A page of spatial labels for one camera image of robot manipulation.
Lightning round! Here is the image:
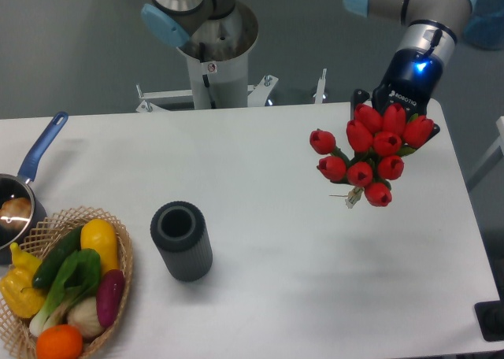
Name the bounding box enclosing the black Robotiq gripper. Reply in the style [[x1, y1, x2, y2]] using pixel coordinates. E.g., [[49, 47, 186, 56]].
[[350, 49, 443, 142]]

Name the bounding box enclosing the red tulip bouquet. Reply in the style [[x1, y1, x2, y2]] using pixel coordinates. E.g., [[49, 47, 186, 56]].
[[309, 103, 433, 209]]

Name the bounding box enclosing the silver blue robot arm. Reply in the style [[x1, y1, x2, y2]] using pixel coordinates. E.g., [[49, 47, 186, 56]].
[[141, 0, 476, 117]]

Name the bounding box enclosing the blue translucent container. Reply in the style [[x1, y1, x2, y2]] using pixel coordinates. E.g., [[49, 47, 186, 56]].
[[463, 0, 503, 50]]

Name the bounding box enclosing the black box at table edge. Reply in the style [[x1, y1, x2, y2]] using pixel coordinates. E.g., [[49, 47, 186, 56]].
[[474, 301, 503, 342]]

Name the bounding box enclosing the dark grey ribbed vase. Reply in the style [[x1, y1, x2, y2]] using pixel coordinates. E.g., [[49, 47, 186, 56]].
[[150, 201, 213, 282]]

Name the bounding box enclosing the yellow squash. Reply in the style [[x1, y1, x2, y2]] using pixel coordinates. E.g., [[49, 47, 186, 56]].
[[80, 219, 120, 276]]

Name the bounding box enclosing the purple eggplant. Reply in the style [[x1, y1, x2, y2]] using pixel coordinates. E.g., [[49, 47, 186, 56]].
[[96, 269, 125, 328]]

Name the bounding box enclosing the green bok choy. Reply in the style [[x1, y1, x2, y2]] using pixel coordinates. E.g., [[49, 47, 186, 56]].
[[29, 249, 101, 337]]

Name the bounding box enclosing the beige garlic bulb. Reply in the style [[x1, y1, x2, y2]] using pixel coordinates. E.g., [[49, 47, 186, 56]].
[[67, 297, 105, 340]]

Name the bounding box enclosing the green cucumber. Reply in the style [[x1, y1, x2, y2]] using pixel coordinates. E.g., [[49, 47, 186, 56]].
[[31, 225, 83, 289]]

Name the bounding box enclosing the brown bread roll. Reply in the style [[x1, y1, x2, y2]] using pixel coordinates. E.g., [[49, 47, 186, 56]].
[[1, 197, 32, 232]]

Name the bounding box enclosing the orange fruit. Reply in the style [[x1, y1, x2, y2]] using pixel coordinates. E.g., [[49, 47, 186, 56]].
[[35, 324, 83, 359]]

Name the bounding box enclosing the yellow bell pepper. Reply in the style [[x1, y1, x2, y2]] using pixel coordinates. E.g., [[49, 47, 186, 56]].
[[1, 242, 46, 319]]

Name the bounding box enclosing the white metal frame right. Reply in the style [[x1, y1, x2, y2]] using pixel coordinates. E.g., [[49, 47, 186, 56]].
[[465, 116, 503, 192]]

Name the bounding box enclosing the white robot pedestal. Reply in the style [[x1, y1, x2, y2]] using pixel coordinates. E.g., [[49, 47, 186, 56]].
[[135, 0, 328, 113]]

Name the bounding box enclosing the blue handled saucepan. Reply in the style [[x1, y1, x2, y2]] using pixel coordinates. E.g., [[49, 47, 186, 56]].
[[1, 112, 69, 265]]

